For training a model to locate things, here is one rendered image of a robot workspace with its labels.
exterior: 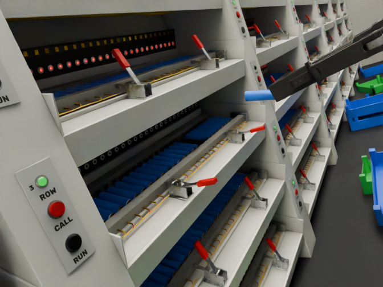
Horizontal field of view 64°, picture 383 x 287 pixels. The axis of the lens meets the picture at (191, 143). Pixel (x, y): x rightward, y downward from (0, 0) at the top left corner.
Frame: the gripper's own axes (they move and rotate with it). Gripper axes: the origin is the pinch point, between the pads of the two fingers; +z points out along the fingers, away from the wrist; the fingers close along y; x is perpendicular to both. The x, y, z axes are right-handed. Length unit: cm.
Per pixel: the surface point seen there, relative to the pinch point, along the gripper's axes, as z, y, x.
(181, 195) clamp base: 22.1, -13.3, -7.1
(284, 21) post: 18, 100, 18
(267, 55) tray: 17, 52, 8
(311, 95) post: 24, 100, -18
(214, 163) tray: 22.8, 1.4, -7.4
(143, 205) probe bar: 25.0, -19.3, -4.6
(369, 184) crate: 13, 68, -54
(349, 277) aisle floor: 19, 23, -57
